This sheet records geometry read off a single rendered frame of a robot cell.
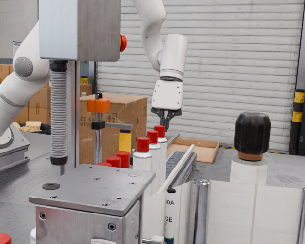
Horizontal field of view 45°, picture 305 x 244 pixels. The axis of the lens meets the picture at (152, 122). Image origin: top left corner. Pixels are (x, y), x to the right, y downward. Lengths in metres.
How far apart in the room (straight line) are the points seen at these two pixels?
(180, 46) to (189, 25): 4.11
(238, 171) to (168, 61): 0.51
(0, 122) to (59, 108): 0.81
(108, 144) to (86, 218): 1.11
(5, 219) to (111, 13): 0.68
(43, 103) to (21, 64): 3.31
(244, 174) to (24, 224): 0.61
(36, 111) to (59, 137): 3.99
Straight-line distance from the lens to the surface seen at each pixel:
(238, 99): 5.22
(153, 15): 1.27
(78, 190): 0.43
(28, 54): 1.37
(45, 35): 0.82
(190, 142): 2.04
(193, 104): 5.37
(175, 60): 1.26
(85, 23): 0.71
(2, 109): 1.51
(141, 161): 0.98
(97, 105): 0.87
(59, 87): 0.74
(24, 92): 1.48
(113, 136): 1.49
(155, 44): 1.36
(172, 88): 1.24
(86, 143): 1.54
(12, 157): 1.65
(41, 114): 4.71
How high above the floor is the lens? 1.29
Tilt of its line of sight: 10 degrees down
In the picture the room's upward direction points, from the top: 2 degrees clockwise
